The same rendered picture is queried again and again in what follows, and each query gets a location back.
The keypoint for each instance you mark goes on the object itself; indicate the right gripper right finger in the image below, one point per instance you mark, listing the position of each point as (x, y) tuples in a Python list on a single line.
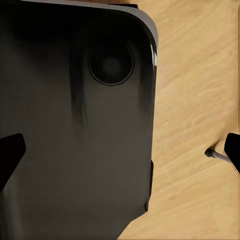
[(232, 149)]

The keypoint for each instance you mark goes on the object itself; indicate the camera tripod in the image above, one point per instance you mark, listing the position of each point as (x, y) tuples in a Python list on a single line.
[(211, 153)]

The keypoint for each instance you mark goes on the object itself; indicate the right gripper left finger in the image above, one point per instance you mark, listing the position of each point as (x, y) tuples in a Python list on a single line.
[(12, 149)]

